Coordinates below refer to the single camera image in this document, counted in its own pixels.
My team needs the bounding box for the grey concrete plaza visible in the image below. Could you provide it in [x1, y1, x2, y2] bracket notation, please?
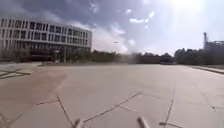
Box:
[0, 61, 224, 128]

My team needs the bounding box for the row of trees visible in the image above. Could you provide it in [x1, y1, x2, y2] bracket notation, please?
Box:
[0, 47, 214, 66]

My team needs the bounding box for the robot's own part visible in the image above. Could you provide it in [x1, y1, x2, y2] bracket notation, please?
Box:
[73, 118, 84, 128]
[137, 116, 150, 128]

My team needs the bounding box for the long white building with windows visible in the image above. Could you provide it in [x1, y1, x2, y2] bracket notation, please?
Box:
[0, 16, 93, 62]

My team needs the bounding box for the concrete kerb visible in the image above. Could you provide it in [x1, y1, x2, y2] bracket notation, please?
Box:
[189, 65, 224, 75]

